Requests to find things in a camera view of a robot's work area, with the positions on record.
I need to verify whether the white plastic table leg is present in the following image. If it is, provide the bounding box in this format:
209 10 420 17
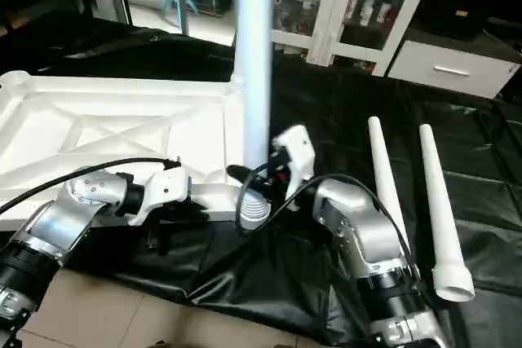
418 123 476 303
366 116 410 244
229 72 249 98
232 0 277 231

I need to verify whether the white plastic table top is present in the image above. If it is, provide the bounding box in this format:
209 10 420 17
0 70 272 228

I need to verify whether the black work mat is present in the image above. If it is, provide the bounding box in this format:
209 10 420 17
0 12 522 348

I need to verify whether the white glass door cabinet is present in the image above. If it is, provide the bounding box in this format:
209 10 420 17
269 0 436 77

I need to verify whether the white drawer unit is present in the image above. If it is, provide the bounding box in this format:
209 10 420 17
387 38 522 101

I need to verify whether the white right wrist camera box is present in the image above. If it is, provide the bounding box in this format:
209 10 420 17
270 125 317 202

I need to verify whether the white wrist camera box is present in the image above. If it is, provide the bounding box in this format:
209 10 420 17
134 164 193 227
270 125 317 202

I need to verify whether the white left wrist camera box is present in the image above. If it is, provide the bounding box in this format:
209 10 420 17
134 164 193 227

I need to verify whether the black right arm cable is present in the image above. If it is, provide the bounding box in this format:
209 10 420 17
236 164 410 261

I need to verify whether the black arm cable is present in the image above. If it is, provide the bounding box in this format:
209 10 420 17
0 156 183 218
236 164 410 261

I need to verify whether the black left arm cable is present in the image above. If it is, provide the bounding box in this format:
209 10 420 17
0 156 183 218

